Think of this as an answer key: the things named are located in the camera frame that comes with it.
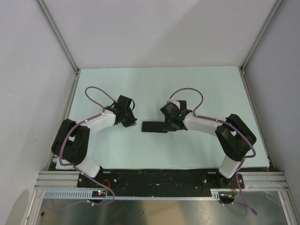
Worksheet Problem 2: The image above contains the lilac phone case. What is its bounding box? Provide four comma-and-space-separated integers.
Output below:
140, 120, 168, 134

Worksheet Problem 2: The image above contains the purple smartphone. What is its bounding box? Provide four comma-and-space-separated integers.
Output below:
173, 100, 187, 111

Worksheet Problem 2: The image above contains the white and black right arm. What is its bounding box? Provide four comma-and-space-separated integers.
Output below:
160, 100, 256, 188

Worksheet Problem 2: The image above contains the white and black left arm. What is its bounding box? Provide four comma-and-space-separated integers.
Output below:
51, 95, 137, 187

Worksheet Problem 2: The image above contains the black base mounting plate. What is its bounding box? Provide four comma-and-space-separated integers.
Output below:
77, 169, 245, 197

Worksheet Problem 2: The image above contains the left controller board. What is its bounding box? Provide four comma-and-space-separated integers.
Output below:
92, 190, 107, 198

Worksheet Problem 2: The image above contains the controller board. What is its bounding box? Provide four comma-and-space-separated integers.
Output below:
219, 192, 237, 204
92, 190, 107, 198

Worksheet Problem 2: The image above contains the right controller board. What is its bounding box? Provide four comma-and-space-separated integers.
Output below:
219, 192, 237, 204

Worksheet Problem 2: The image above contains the grey slotted cable duct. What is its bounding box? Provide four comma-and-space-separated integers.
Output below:
44, 189, 220, 201

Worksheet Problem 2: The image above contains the front aluminium frame rail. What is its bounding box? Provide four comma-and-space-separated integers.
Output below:
35, 171, 290, 191

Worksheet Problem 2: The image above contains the left back corner aluminium post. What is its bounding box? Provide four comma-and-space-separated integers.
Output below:
35, 0, 80, 75

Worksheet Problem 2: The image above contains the corner aluminium post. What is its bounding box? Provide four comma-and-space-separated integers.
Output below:
35, 0, 80, 75
240, 0, 286, 75

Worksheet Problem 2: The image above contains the right back corner aluminium post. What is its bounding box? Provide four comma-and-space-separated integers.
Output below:
240, 0, 286, 75

